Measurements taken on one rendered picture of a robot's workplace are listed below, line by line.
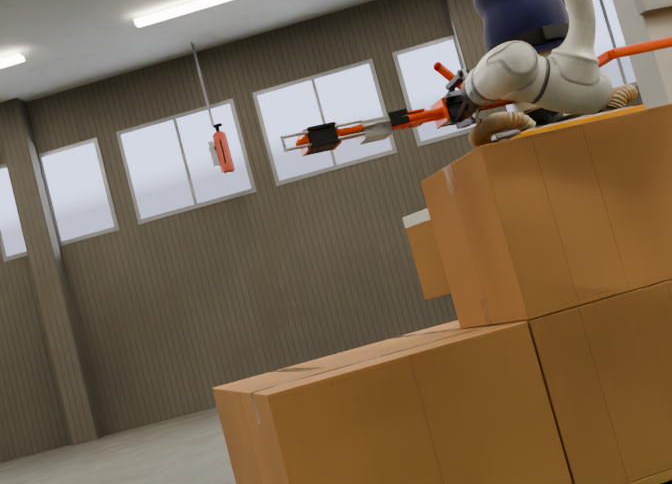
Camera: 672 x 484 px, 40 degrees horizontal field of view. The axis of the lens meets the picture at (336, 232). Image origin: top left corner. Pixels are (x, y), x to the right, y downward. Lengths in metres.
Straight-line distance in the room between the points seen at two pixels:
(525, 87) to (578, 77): 0.12
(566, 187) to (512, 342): 0.38
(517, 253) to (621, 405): 0.41
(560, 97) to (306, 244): 8.51
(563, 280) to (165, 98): 9.11
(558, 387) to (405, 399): 0.35
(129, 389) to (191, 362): 0.78
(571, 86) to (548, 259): 0.39
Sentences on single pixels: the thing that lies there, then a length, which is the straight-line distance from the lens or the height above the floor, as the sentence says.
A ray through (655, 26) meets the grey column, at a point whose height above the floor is 1.42.
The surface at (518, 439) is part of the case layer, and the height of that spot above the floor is 0.31.
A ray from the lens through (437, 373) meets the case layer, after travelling 2.00.
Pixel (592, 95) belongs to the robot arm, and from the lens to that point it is 2.04.
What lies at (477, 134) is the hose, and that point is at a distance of 2.36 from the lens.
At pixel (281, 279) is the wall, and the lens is 10.44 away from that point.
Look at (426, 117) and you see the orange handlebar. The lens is 2.26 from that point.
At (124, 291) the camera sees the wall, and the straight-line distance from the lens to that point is 10.88.
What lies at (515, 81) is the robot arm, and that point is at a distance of 1.95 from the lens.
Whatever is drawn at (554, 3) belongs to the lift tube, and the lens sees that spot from 2.40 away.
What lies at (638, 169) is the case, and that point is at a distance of 2.27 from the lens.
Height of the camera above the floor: 0.67
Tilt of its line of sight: 5 degrees up
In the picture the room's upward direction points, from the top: 15 degrees counter-clockwise
